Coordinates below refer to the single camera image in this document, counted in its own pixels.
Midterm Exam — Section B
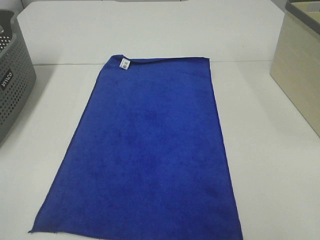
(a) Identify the blue microfibre towel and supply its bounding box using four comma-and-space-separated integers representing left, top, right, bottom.
30, 55, 243, 240

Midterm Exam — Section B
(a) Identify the white back panel board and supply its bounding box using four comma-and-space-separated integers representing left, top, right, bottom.
18, 0, 284, 65

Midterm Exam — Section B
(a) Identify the grey perforated plastic basket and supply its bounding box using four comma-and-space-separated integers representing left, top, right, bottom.
0, 9, 37, 141

